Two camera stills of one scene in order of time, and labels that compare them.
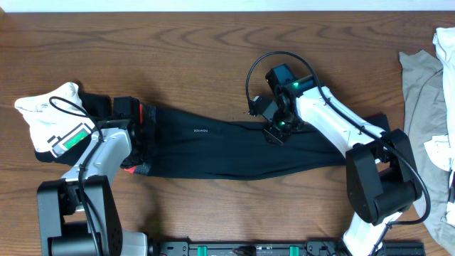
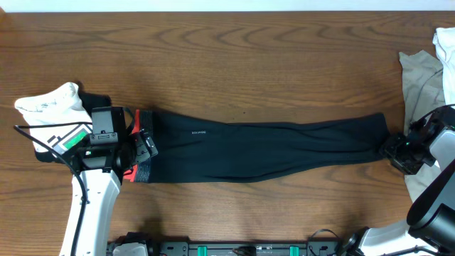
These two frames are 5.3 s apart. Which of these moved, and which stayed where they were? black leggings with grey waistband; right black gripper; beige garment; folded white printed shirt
Moved: right black gripper
Stayed: folded white printed shirt; beige garment; black leggings with grey waistband
